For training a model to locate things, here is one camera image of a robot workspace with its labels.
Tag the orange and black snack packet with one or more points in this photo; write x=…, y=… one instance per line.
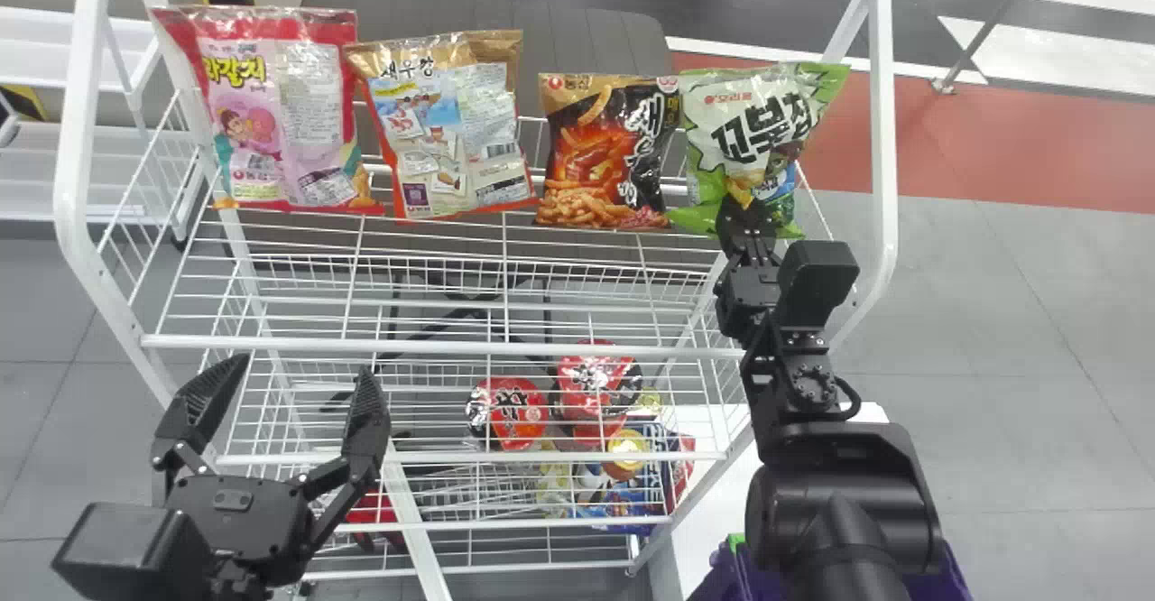
x=605, y=150

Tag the white shelf trolley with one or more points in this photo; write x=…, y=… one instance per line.
x=54, y=159

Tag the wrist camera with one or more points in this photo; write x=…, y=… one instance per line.
x=126, y=551
x=817, y=281

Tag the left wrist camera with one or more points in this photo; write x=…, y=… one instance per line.
x=126, y=551

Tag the gold snack packet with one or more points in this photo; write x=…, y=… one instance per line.
x=442, y=123

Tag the yellow can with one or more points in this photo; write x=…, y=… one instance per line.
x=626, y=452

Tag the red snack packet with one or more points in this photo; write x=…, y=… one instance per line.
x=271, y=105

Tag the green snack packet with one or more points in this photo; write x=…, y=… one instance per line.
x=749, y=132

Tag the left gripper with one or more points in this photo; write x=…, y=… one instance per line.
x=239, y=520

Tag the red noodle cup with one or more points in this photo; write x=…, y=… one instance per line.
x=595, y=384
x=510, y=411

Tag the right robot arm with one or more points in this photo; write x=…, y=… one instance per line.
x=839, y=493

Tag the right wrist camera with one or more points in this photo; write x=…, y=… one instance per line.
x=817, y=281

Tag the blue snack packet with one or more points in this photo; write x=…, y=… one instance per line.
x=623, y=502

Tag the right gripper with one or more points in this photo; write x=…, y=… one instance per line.
x=747, y=294

